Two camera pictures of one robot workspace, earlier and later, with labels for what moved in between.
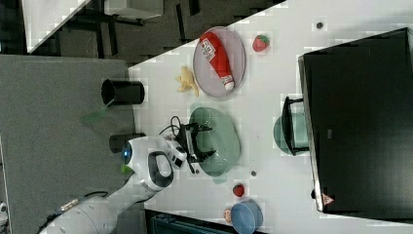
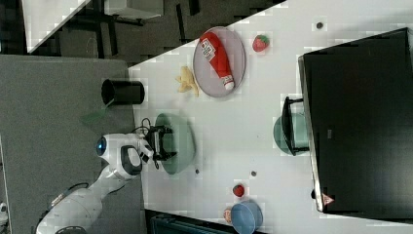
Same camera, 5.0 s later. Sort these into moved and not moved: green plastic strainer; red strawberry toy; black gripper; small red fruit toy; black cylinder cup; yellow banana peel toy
Moved: green plastic strainer; black gripper
Not moved: red strawberry toy; yellow banana peel toy; black cylinder cup; small red fruit toy
